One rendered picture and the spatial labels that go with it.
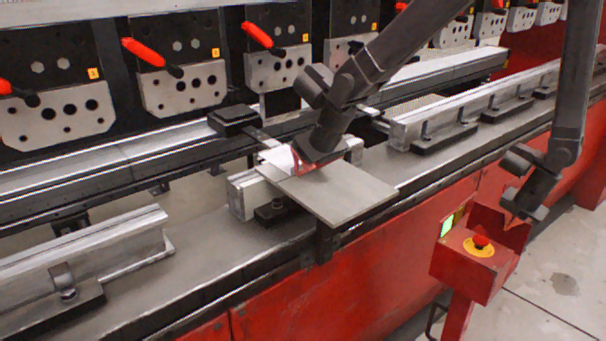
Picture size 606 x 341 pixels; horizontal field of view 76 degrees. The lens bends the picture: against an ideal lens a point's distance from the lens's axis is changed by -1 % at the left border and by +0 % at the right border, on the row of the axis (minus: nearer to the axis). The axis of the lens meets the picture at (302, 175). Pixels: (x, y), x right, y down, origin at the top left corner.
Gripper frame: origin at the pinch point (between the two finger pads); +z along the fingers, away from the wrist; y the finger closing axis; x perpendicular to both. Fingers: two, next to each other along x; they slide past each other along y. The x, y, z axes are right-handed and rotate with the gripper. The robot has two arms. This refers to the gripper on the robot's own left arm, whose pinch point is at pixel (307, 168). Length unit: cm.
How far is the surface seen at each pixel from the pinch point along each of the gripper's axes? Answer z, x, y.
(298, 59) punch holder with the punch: -15.9, -15.9, -2.4
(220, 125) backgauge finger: 14.8, -28.1, 3.7
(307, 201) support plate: -2.8, 8.0, 6.9
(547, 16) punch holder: -16, -14, -116
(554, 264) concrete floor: 77, 66, -150
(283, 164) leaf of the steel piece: 3.7, -4.9, 2.0
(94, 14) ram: -25.5, -22.3, 33.5
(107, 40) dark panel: 12, -64, 19
